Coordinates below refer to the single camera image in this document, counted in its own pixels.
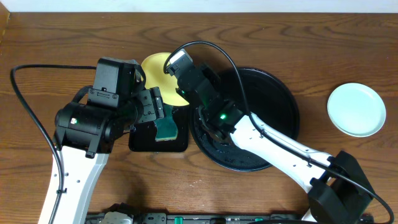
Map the green yellow sponge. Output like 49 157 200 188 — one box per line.
154 104 178 141

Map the yellow plate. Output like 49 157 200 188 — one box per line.
141 52 189 106

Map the mint plate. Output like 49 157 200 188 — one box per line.
326 83 387 138

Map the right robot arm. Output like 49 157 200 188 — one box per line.
167 62 376 223

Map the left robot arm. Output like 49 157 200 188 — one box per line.
39 57 165 223

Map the black rectangular tray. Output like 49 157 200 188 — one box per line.
129 106 189 152

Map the black round tray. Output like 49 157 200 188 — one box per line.
190 67 300 172

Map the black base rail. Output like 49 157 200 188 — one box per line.
85 203 376 224

